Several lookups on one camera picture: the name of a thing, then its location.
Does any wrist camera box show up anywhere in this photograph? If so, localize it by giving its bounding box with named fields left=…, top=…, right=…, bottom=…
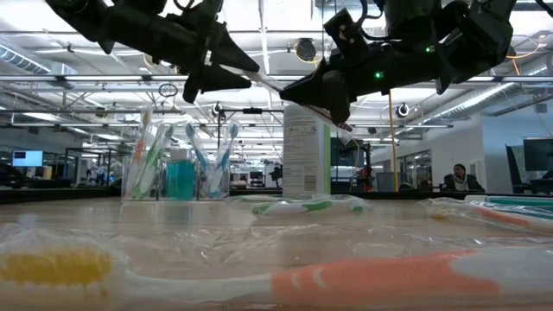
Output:
left=189, top=0, right=226, bottom=28
left=323, top=7, right=360, bottom=49

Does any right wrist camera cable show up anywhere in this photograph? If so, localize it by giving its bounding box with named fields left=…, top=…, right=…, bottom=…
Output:
left=357, top=0, right=388, bottom=43

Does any clear acrylic toothbrush holder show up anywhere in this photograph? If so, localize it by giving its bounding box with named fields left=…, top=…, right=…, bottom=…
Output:
left=122, top=107, right=232, bottom=202

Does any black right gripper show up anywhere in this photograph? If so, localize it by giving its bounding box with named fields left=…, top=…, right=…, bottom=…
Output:
left=279, top=42, right=446, bottom=125

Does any white wipes canister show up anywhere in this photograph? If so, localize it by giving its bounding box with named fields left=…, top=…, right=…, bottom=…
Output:
left=282, top=103, right=333, bottom=198

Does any black camera on tripod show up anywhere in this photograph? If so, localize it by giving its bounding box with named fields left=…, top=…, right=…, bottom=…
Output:
left=268, top=163, right=284, bottom=190

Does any teal toothbrush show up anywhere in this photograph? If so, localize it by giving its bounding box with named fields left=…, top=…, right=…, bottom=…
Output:
left=462, top=194, right=553, bottom=213

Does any dark monitor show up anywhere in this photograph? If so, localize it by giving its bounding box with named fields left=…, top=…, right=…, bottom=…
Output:
left=522, top=136, right=553, bottom=174

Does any small blue mouthwash bottle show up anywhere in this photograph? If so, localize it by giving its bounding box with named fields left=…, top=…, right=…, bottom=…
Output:
left=166, top=149, right=196, bottom=201

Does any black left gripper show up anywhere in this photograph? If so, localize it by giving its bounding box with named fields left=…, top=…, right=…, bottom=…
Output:
left=103, top=3, right=260, bottom=105

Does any black ceiling cable reel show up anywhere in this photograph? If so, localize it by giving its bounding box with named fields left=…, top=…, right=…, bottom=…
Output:
left=295, top=37, right=318, bottom=62

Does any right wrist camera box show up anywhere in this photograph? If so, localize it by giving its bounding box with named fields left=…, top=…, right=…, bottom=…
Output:
left=323, top=7, right=360, bottom=49

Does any black background rig frame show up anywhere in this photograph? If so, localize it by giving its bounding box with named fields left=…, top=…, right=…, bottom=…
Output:
left=217, top=107, right=286, bottom=191

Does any black aluminium table frame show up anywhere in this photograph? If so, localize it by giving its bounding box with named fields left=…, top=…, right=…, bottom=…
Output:
left=0, top=186, right=553, bottom=205

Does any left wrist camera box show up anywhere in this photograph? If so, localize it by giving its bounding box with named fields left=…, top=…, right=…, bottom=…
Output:
left=189, top=0, right=226, bottom=28

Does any black cabinet with red parts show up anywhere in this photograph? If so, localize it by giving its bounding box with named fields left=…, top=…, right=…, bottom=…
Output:
left=330, top=137, right=373, bottom=194

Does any person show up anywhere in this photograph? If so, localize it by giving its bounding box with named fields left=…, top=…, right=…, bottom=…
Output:
left=442, top=162, right=486, bottom=194

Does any monitor with blue screen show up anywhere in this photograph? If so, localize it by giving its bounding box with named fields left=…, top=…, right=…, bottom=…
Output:
left=11, top=149, right=45, bottom=168

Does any grey bin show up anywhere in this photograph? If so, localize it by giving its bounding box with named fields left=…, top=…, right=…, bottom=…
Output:
left=375, top=171, right=397, bottom=194

